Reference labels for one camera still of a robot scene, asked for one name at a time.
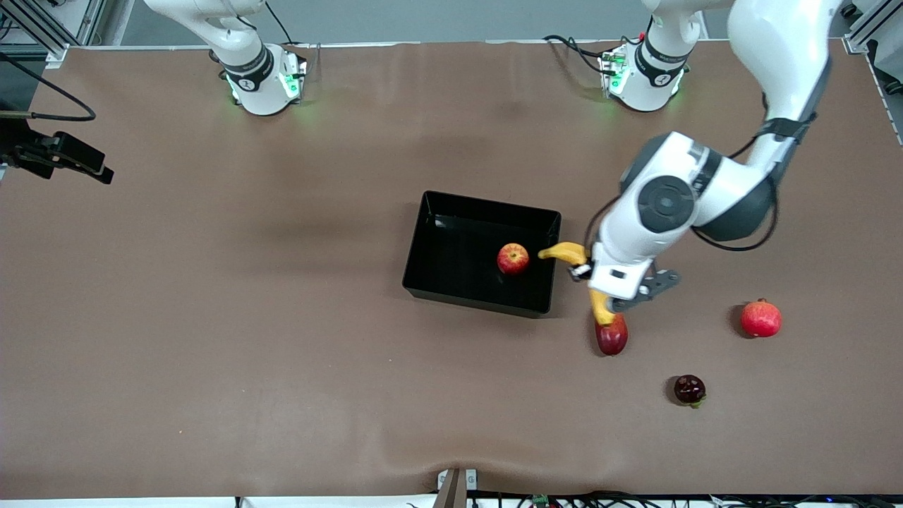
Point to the dark purple round fruit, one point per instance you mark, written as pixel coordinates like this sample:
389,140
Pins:
688,389

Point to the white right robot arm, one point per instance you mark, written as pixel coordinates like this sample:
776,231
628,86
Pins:
247,63

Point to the red pomegranate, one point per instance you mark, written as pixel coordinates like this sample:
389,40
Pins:
760,319

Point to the red yellow apple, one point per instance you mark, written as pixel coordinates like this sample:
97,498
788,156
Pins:
513,259

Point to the black plastic box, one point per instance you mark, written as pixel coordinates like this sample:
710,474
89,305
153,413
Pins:
451,254

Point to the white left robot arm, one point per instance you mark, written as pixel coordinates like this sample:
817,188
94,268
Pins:
667,204

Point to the brown table mat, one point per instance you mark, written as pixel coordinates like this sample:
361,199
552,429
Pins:
282,353

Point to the metal table edge bracket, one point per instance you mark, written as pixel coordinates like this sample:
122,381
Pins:
451,490

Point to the yellow banana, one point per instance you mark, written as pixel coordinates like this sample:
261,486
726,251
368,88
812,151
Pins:
564,252

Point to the small green circuit board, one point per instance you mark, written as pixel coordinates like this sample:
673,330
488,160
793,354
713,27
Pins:
540,500

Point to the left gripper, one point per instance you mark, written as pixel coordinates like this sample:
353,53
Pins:
583,271

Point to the aluminium frame profile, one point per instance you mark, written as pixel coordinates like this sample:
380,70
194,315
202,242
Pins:
871,21
42,28

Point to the red yellow mango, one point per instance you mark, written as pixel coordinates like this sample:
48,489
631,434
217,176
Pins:
612,340

